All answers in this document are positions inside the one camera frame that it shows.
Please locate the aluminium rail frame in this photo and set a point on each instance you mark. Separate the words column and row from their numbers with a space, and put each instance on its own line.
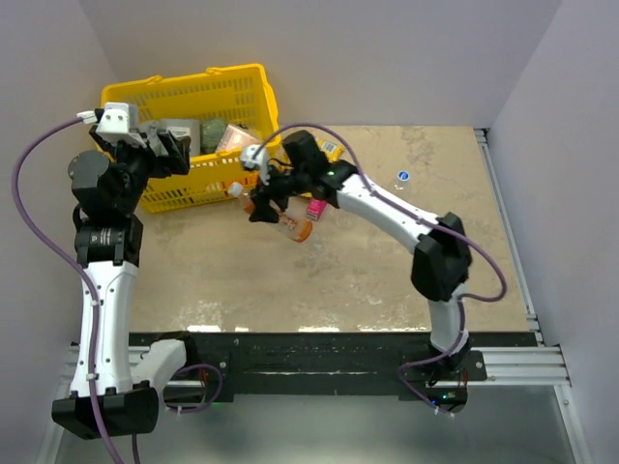
column 511, row 360

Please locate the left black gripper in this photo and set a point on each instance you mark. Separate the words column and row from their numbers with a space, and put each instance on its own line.
column 177, row 162

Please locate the yellow plastic shopping basket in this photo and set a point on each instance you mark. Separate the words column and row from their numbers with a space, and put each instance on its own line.
column 238, row 94

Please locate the clear bottle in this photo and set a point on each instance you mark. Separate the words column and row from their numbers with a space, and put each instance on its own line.
column 397, row 193

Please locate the pink carton box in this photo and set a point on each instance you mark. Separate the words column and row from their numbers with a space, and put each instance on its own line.
column 316, row 209

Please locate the orange drink bottle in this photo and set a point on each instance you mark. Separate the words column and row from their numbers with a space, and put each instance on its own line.
column 295, row 228

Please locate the black base frame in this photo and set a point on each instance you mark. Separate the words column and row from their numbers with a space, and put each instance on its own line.
column 377, row 364

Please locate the green round item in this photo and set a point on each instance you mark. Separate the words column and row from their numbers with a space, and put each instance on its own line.
column 211, row 133

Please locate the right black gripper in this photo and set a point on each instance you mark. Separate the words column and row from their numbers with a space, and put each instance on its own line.
column 262, row 212

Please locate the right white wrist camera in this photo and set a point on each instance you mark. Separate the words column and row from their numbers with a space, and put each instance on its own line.
column 255, row 158

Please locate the pink packaged item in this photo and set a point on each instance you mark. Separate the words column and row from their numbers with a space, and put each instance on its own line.
column 237, row 137

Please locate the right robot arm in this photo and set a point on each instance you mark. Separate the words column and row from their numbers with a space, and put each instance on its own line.
column 440, row 256

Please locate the blue Pocari Sweat cap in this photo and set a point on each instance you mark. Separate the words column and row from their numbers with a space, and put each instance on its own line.
column 404, row 176

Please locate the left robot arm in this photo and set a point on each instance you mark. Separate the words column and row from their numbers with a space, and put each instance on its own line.
column 109, row 396

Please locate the grey box in basket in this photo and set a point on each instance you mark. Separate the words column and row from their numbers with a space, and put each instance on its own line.
column 179, row 128

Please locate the yellow snack bag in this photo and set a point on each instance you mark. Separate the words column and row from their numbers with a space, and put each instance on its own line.
column 332, row 150

